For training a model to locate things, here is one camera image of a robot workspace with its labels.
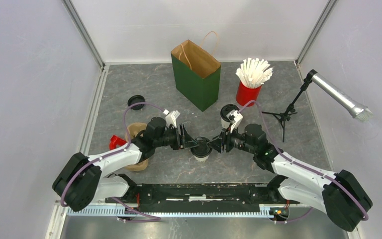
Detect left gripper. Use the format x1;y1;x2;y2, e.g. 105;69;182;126
154;123;198;150

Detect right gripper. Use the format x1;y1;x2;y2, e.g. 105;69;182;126
206;122;256;155

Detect black coffee lid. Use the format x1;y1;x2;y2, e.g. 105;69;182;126
191;137;212;158
127;95;145;111
220;104;239;122

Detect brown cardboard cup carrier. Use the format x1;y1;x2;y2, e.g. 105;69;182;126
125;122;149;172

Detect green paper bag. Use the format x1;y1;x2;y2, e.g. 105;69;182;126
171;31;221;112

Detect white paper coffee cup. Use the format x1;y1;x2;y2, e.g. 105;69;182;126
221;118;231;129

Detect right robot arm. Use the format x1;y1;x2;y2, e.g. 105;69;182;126
208;123;373;232

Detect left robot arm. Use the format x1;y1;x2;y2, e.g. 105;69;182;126
52;117;198;212

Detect red cup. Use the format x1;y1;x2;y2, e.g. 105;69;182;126
235;82;262;106

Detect red plastic clip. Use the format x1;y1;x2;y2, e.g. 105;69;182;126
109;135;127;150

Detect white wrapped straws bundle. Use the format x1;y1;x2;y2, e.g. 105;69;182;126
235;58;273;89

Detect silver microphone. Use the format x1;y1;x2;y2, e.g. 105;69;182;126
307;69;373;121

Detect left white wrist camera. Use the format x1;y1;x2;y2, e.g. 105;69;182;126
163;109;181;128

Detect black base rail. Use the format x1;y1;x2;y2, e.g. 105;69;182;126
120;183;288;213

